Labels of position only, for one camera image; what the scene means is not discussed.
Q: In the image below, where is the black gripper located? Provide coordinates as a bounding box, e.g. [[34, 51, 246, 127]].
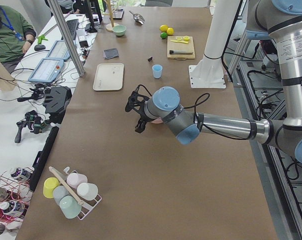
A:
[[134, 109, 149, 133]]

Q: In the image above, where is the pink bowl of ice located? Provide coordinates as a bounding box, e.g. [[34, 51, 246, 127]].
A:
[[151, 118, 163, 124]]

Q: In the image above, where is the light blue plastic cup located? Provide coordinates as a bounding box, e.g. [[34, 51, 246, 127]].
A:
[[152, 64, 163, 79]]

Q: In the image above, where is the white plastic cup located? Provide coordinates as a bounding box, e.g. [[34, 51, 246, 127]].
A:
[[76, 182, 99, 201]]

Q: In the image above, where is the pink plastic cup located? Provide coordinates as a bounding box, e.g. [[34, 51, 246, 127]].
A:
[[66, 172, 88, 189]]

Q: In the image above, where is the wooden cup tree stand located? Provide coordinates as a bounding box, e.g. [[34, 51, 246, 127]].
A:
[[103, 0, 119, 32]]

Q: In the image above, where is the grey plastic cup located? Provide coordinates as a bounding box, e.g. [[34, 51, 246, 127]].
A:
[[53, 185, 70, 206]]

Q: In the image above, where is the metal ice scoop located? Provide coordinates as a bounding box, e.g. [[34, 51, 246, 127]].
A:
[[129, 10, 145, 25]]

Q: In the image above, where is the yellow plastic cup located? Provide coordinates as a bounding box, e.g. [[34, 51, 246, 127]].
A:
[[42, 177, 60, 199]]

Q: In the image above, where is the mint green plastic cup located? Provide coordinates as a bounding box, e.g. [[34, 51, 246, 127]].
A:
[[59, 195, 82, 219]]

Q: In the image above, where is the beige rabbit tray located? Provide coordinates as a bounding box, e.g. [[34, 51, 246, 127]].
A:
[[92, 63, 124, 92]]

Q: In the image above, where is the grey folded cloth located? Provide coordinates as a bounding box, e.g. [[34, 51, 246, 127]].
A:
[[103, 48, 119, 60]]

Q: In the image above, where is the steel muddler black tip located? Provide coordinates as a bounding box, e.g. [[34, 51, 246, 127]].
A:
[[169, 50, 194, 55]]

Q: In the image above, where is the wooden cutting board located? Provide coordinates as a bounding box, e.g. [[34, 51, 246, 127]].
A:
[[167, 36, 196, 60]]

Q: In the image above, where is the black plastic housing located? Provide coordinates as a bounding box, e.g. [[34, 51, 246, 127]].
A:
[[42, 86, 72, 124]]

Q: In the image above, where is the green lime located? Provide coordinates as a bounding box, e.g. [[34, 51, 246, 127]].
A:
[[160, 32, 168, 40]]

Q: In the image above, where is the yellow plastic knife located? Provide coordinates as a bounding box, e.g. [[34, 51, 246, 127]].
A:
[[170, 39, 189, 44]]

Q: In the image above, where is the lemon half slice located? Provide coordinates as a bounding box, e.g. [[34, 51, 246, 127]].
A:
[[183, 35, 190, 42], [175, 36, 183, 41]]

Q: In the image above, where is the mint green bowl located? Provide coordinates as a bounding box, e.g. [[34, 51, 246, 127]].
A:
[[112, 24, 127, 37]]

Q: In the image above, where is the whole yellow lemon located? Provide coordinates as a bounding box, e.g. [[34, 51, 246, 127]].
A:
[[166, 27, 175, 36], [159, 24, 169, 33]]

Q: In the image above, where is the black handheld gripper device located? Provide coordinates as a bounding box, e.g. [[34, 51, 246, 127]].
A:
[[14, 110, 51, 143]]

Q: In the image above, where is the teach pendant near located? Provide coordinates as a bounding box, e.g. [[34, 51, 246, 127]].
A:
[[28, 57, 64, 84]]

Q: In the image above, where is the teach pendant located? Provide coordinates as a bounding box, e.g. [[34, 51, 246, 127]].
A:
[[28, 57, 64, 84], [46, 40, 71, 61]]

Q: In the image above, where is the teach pendant far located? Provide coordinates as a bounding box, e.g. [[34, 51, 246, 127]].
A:
[[46, 40, 71, 61]]

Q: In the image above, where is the black keyboard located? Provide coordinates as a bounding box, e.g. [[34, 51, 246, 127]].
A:
[[66, 18, 79, 40]]

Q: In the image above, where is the person in green shirt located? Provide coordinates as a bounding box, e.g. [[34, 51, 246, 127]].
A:
[[0, 5, 36, 73]]

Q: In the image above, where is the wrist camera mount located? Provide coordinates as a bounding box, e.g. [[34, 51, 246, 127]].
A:
[[125, 84, 152, 114]]

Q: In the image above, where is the white wire cup rack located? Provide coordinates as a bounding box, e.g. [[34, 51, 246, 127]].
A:
[[63, 166, 102, 220]]

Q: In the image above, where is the wooden rack handle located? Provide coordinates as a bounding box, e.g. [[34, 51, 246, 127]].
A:
[[48, 166, 85, 206]]

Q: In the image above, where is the aluminium frame post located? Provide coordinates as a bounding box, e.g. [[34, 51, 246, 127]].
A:
[[48, 0, 85, 77]]

